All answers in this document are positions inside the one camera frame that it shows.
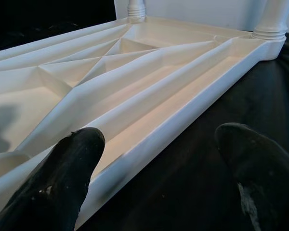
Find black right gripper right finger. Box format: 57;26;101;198
214;122;289;231

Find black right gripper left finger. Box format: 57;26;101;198
0;127;106;231

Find white plastic table top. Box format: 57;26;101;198
0;15;288;231

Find white plastic table leg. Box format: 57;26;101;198
252;0;289;40
126;0;146;24

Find black plastic table cover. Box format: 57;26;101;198
0;19;289;231

